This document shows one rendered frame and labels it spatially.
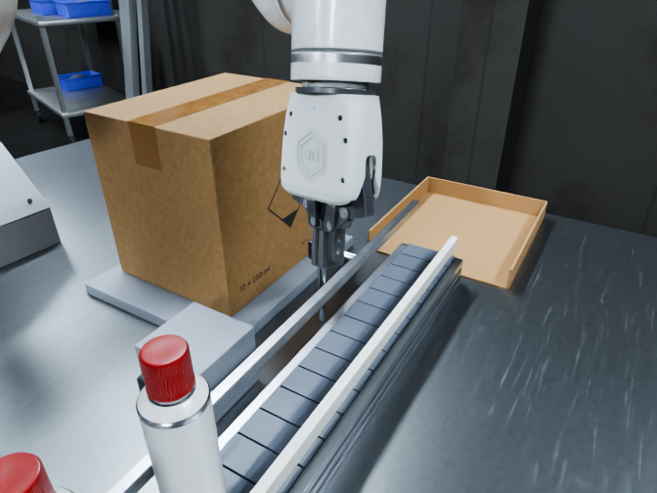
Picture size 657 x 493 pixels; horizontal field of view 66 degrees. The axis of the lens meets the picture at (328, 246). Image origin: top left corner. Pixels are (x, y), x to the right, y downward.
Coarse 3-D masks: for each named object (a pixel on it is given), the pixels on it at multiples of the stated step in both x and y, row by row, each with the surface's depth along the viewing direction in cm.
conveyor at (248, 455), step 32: (416, 256) 84; (384, 288) 76; (352, 320) 70; (384, 320) 70; (320, 352) 64; (352, 352) 64; (384, 352) 64; (288, 384) 59; (320, 384) 59; (256, 416) 55; (288, 416) 55; (224, 448) 52; (256, 448) 52; (256, 480) 49; (288, 480) 49
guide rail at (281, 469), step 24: (456, 240) 82; (432, 264) 75; (408, 312) 68; (384, 336) 62; (360, 360) 58; (336, 384) 55; (336, 408) 54; (312, 432) 50; (288, 456) 47; (264, 480) 45
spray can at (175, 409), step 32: (160, 352) 34; (160, 384) 34; (192, 384) 36; (160, 416) 35; (192, 416) 35; (160, 448) 36; (192, 448) 36; (160, 480) 38; (192, 480) 38; (224, 480) 42
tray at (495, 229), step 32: (416, 192) 111; (448, 192) 115; (480, 192) 111; (384, 224) 99; (416, 224) 103; (448, 224) 103; (480, 224) 103; (512, 224) 103; (480, 256) 93; (512, 256) 93
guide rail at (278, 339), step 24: (408, 216) 80; (384, 240) 73; (360, 264) 68; (336, 288) 63; (312, 312) 59; (288, 336) 55; (264, 360) 52; (240, 384) 49; (216, 408) 47; (144, 456) 41; (120, 480) 40; (144, 480) 40
